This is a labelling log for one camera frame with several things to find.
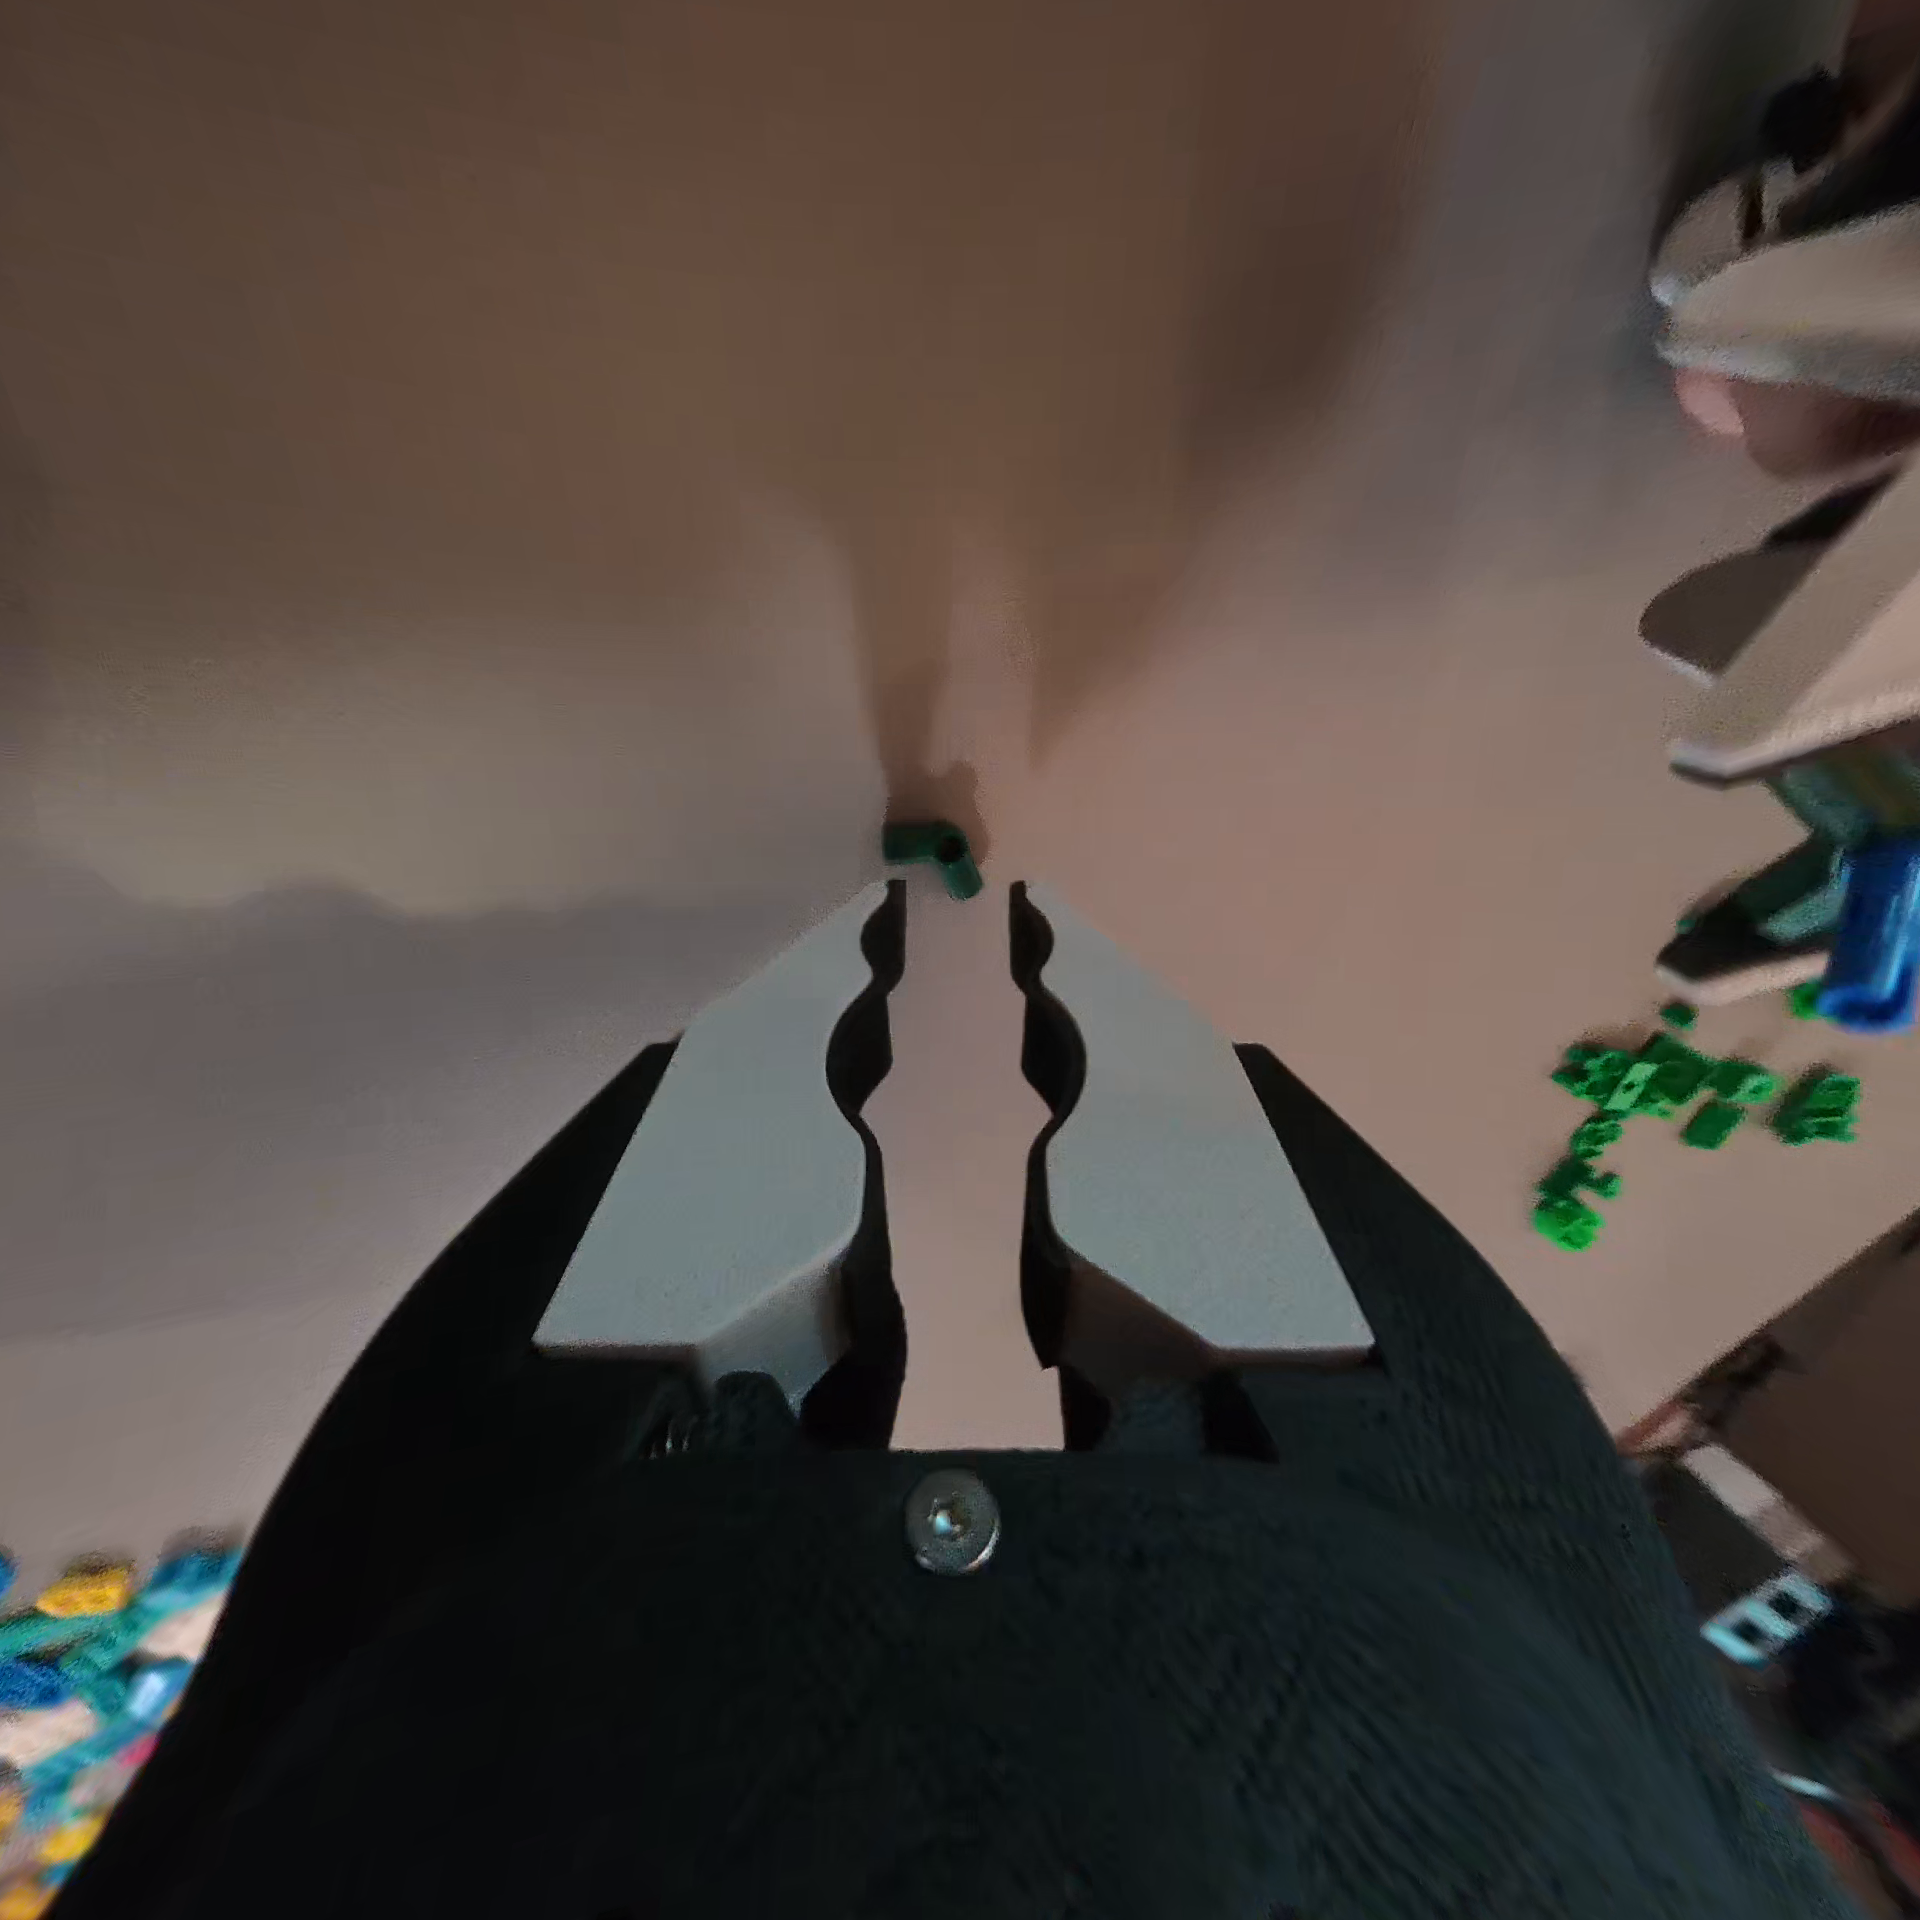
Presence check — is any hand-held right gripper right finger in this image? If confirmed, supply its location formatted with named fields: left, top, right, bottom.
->
left=1009, top=880, right=1377, bottom=1449

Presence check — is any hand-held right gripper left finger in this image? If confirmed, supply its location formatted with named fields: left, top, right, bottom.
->
left=535, top=880, right=912, bottom=1449

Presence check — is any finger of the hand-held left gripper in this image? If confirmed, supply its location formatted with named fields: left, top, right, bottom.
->
left=1668, top=480, right=1920, bottom=787
left=1640, top=517, right=1884, bottom=683

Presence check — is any blue connector pin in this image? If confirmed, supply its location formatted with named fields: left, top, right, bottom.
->
left=1818, top=836, right=1920, bottom=1037

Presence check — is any grey desk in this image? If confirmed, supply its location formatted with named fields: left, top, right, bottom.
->
left=0, top=0, right=1920, bottom=1920

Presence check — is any person's left hand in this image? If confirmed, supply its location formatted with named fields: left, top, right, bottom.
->
left=1672, top=367, right=1920, bottom=480

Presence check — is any green studded brick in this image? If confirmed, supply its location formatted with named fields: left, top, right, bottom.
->
left=1770, top=1064, right=1865, bottom=1150

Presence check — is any green hinged brick assembly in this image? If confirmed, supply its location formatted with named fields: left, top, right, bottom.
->
left=1551, top=1030, right=1788, bottom=1119

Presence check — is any pile of colourful bricks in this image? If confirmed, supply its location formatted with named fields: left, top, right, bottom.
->
left=0, top=1529, right=250, bottom=1920

